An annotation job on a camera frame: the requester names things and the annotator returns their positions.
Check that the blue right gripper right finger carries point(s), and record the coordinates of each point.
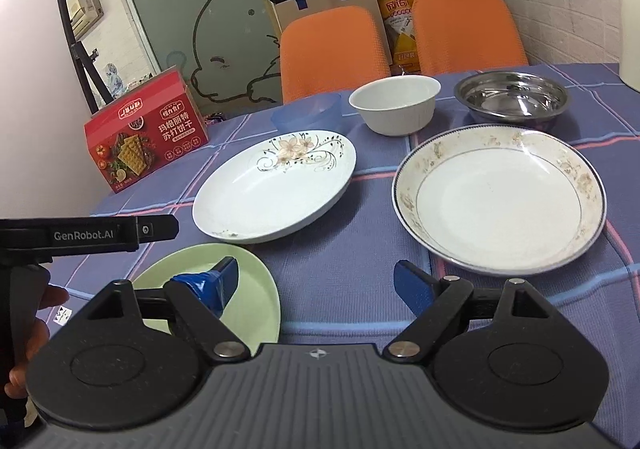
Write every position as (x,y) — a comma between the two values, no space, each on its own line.
(416,288)

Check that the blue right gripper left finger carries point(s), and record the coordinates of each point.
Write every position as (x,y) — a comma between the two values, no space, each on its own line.
(215,286)

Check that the green plate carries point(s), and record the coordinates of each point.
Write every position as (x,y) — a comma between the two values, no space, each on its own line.
(253,312)

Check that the white floral plate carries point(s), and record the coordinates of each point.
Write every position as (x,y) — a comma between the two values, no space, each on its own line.
(275,188)

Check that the large white rimmed plate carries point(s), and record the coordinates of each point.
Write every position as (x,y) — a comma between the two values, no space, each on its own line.
(500,200)

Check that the white ribbed bowl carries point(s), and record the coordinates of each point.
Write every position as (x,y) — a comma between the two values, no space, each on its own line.
(397,106)

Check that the blue translucent plastic bowl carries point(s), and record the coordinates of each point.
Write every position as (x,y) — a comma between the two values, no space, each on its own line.
(318,112)

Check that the stainless steel bowl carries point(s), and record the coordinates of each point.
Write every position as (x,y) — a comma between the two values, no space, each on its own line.
(513,98)

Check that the person's left hand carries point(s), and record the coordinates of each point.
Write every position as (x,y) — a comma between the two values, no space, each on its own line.
(38,335)

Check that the red cracker box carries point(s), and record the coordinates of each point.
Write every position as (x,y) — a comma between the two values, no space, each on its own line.
(145,129)

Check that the air conditioner unit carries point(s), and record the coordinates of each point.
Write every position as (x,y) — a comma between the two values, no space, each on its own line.
(83,15)

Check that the left orange chair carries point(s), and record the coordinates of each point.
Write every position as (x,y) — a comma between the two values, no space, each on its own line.
(333,50)

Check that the orange chair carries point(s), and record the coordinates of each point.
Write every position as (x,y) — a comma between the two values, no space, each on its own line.
(333,50)
(454,36)

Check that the right orange chair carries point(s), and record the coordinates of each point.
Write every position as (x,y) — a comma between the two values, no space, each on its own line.
(454,36)

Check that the yellow snack bag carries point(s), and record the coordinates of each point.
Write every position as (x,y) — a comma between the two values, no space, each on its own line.
(398,23)

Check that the frosted glass door with cat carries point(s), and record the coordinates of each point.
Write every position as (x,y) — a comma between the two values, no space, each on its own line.
(227,51)

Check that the brown paper bag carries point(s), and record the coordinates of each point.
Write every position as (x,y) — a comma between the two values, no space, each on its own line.
(291,10)

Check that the cream thermos jug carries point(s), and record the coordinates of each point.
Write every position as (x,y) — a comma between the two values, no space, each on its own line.
(630,43)

